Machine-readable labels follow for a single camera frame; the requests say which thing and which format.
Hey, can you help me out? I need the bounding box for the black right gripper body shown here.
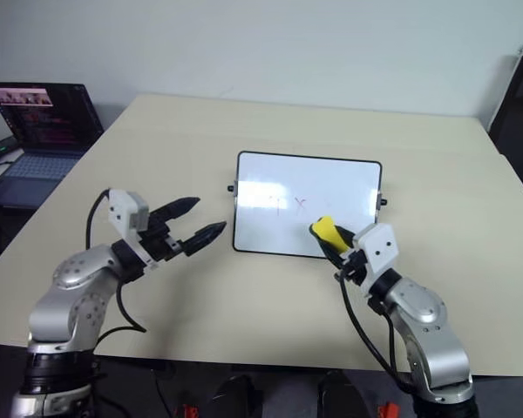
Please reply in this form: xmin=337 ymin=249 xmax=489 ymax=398
xmin=333 ymin=246 xmax=370 ymax=285

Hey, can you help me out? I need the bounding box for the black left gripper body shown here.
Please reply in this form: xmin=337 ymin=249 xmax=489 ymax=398
xmin=139 ymin=216 xmax=189 ymax=263

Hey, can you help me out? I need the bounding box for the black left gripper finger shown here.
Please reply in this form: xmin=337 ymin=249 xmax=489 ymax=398
xmin=184 ymin=220 xmax=228 ymax=258
xmin=150 ymin=196 xmax=201 ymax=224

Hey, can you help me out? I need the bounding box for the yellow whiteboard eraser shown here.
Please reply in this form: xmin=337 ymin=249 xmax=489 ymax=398
xmin=309 ymin=214 xmax=350 ymax=253

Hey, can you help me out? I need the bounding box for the small black-framed whiteboard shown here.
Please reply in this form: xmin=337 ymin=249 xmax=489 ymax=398
xmin=227 ymin=150 xmax=387 ymax=260

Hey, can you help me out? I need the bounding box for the blue open laptop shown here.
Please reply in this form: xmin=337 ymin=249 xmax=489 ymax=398
xmin=0 ymin=82 xmax=105 ymax=208

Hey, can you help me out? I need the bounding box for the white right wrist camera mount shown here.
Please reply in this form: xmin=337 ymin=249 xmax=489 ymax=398
xmin=351 ymin=224 xmax=398 ymax=298

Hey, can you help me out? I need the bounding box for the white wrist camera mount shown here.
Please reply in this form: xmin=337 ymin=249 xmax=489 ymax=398
xmin=351 ymin=224 xmax=398 ymax=298
xmin=107 ymin=188 xmax=160 ymax=266

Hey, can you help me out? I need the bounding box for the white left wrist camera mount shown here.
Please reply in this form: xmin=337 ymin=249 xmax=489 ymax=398
xmin=107 ymin=188 xmax=160 ymax=266

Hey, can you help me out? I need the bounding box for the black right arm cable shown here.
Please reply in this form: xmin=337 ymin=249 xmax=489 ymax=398
xmin=337 ymin=269 xmax=419 ymax=393

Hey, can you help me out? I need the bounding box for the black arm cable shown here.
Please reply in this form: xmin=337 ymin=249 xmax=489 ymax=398
xmin=337 ymin=269 xmax=419 ymax=393
xmin=85 ymin=188 xmax=148 ymax=349

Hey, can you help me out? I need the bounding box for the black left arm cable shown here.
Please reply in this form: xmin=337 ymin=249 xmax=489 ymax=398
xmin=85 ymin=188 xmax=148 ymax=349

